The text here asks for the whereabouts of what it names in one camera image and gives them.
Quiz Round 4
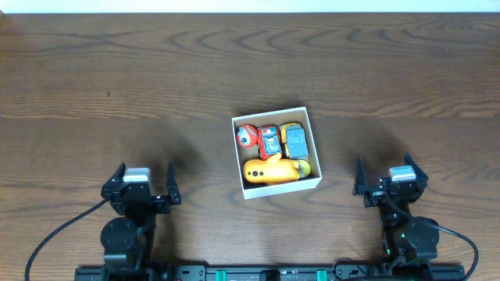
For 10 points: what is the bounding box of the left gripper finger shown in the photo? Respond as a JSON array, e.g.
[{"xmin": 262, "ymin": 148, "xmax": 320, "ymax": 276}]
[
  {"xmin": 105, "ymin": 162, "xmax": 126, "ymax": 187},
  {"xmin": 166, "ymin": 162, "xmax": 178, "ymax": 196}
]

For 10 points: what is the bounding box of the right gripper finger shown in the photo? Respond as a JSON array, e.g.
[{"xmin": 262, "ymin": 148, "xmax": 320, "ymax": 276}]
[
  {"xmin": 354, "ymin": 158, "xmax": 366, "ymax": 188},
  {"xmin": 404, "ymin": 151, "xmax": 428, "ymax": 180}
]

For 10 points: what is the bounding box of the yellow yo-yo with string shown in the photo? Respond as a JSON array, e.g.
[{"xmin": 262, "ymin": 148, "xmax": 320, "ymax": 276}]
[{"xmin": 298, "ymin": 160, "xmax": 311, "ymax": 178}]

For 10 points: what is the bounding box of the yellow grey toy truck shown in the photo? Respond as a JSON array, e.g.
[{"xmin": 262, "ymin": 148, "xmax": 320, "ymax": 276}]
[{"xmin": 280, "ymin": 123, "xmax": 309, "ymax": 160}]

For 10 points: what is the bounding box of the orange rubber animal toy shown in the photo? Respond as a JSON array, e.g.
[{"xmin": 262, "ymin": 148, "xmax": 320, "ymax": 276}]
[{"xmin": 243, "ymin": 153, "xmax": 300, "ymax": 185}]

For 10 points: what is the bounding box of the red eyeball toy ball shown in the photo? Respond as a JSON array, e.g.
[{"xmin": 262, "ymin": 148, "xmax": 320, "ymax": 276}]
[{"xmin": 235, "ymin": 124, "xmax": 258, "ymax": 148}]

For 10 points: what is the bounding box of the red toy fire truck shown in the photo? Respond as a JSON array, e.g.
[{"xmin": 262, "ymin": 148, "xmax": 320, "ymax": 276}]
[{"xmin": 257, "ymin": 125, "xmax": 282, "ymax": 160}]

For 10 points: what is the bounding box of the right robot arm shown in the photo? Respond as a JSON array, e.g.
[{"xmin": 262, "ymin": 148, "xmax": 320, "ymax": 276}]
[{"xmin": 352, "ymin": 153, "xmax": 440, "ymax": 280}]

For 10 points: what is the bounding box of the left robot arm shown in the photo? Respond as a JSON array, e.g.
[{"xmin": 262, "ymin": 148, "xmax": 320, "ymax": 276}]
[{"xmin": 100, "ymin": 163, "xmax": 181, "ymax": 280}]

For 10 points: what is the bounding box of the white cardboard box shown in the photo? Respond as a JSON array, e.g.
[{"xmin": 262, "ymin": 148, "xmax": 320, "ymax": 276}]
[{"xmin": 232, "ymin": 107, "xmax": 322, "ymax": 199}]

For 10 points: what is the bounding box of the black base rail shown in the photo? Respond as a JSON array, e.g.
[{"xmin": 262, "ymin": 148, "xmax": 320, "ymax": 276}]
[{"xmin": 74, "ymin": 262, "xmax": 465, "ymax": 281}]

